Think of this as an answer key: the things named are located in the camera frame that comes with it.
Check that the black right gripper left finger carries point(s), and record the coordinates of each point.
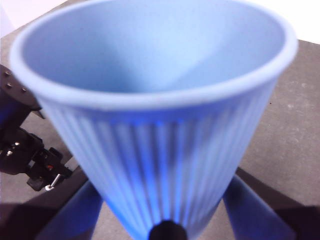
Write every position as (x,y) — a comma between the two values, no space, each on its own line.
(50,215)

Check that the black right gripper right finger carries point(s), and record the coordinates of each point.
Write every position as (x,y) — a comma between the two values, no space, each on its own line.
(265,215)

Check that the blue ribbed plastic cup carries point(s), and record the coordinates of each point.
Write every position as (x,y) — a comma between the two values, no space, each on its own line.
(160,150)

